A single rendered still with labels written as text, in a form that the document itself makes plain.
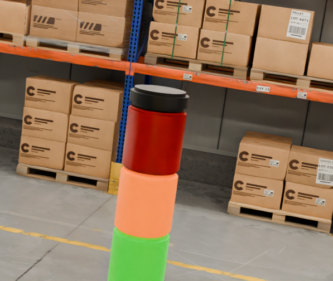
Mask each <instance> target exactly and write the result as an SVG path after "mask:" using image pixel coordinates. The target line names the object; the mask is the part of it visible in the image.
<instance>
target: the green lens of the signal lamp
mask: <svg viewBox="0 0 333 281"><path fill-rule="evenodd" d="M169 242H170V235H169V234H167V235H165V236H162V237H159V238H141V237H137V236H132V235H128V234H126V233H123V232H121V231H120V230H118V228H117V227H115V228H114V230H113V239H112V248H111V254H110V262H109V272H108V280H107V281H164V278H165V270H166V262H167V254H168V246H169Z"/></svg>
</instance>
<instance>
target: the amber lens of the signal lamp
mask: <svg viewBox="0 0 333 281"><path fill-rule="evenodd" d="M177 182H178V175H177V174H176V173H175V174H173V175H168V176H155V175H146V174H142V173H138V172H134V171H131V170H129V169H127V168H125V167H122V168H121V171H120V180H119V189H118V198H117V206H116V212H115V221H114V225H115V226H116V227H117V228H118V230H120V231H121V232H123V233H126V234H128V235H132V236H137V237H141V238H159V237H162V236H165V235H167V234H168V233H169V232H170V231H171V226H172V218H173V210H174V205H175V197H176V190H177Z"/></svg>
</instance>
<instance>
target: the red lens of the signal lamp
mask: <svg viewBox="0 0 333 281"><path fill-rule="evenodd" d="M186 117H187V114H186V113H185V111H182V112H162V111H156V110H149V109H144V108H140V107H137V106H135V105H133V104H131V105H130V106H128V115H127V124H126V133H125V138H124V147H123V156H122V165H123V166H124V167H125V168H127V169H129V170H131V171H134V172H138V173H142V174H146V175H155V176H168V175H173V174H175V173H176V172H178V171H179V169H180V161H181V153H182V146H183V141H184V133H185V125H186Z"/></svg>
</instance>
